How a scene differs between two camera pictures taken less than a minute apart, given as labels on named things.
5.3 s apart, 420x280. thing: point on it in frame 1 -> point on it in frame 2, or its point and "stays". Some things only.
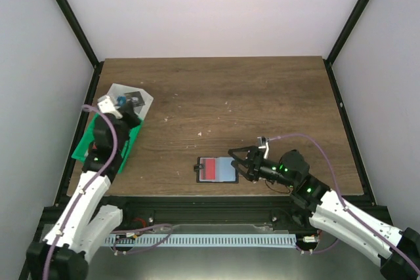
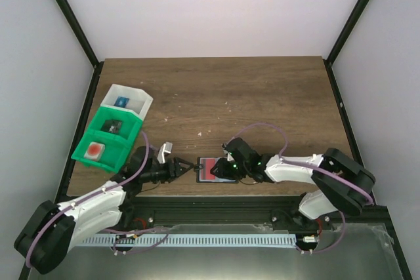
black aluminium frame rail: (172, 210) stays
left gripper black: (128, 110) -> (177, 169)
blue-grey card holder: (216, 170) stays
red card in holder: (208, 172) stays
